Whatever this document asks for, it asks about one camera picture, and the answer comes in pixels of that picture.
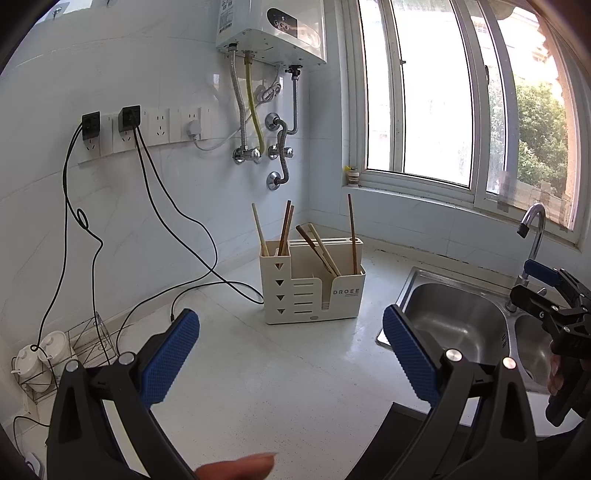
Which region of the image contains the stainless steel double sink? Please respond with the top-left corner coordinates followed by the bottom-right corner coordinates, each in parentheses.
top-left (375, 266), bottom-right (561, 395)

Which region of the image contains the black charger plug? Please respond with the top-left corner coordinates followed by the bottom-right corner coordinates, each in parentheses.
top-left (81, 111), bottom-right (102, 141)
top-left (117, 105), bottom-right (142, 134)

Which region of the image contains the light bamboo chopstick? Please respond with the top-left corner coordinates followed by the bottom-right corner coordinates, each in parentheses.
top-left (252, 203), bottom-right (270, 257)
top-left (308, 223), bottom-right (343, 278)

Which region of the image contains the person's right hand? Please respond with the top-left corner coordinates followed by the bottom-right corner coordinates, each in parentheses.
top-left (548, 354), bottom-right (565, 396)

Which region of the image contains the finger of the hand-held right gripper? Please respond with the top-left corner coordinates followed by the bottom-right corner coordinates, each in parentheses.
top-left (524, 259), bottom-right (591, 306)
top-left (510, 285), bottom-right (591, 334)

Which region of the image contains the short metal hose with flange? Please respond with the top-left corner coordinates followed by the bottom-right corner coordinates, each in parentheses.
top-left (267, 154), bottom-right (291, 191)

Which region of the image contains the white wall socket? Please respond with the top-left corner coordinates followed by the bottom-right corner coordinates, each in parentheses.
top-left (76, 111), bottom-right (114, 162)
top-left (143, 107), bottom-right (171, 146)
top-left (112, 107), bottom-right (145, 154)
top-left (178, 106), bottom-right (213, 141)

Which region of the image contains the chrome faucet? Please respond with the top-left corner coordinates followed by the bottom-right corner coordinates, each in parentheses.
top-left (505, 203), bottom-right (548, 313)

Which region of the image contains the metal wire rack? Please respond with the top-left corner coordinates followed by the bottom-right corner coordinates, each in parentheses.
top-left (14, 311), bottom-right (114, 404)

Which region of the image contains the yellow gas hose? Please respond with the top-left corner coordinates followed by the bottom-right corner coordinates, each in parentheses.
top-left (245, 52), bottom-right (265, 154)

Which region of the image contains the black cable with loop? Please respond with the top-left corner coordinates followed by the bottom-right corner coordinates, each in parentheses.
top-left (62, 131), bottom-right (114, 367)

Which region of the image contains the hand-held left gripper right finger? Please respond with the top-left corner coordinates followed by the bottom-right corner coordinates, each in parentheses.
top-left (383, 303), bottom-right (539, 480)

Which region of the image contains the cream plastic utensil holder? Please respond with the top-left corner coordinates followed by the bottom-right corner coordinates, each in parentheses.
top-left (259, 236), bottom-right (367, 326)

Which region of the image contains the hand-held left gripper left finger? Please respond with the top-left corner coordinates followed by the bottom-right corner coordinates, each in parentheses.
top-left (46, 308), bottom-right (201, 480)

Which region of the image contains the white framed window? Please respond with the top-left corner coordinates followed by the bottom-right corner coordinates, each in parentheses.
top-left (342, 0), bottom-right (585, 252)

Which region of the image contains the white water heater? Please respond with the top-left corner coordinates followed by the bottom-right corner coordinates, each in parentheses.
top-left (215, 0), bottom-right (328, 66)

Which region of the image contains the black spoon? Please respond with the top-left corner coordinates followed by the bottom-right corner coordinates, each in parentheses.
top-left (295, 224), bottom-right (339, 278)

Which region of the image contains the person's left hand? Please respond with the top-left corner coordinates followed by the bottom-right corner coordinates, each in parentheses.
top-left (193, 452), bottom-right (278, 480)

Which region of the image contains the person's right forearm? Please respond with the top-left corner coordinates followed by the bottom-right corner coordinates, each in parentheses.
top-left (538, 418), bottom-right (589, 480)

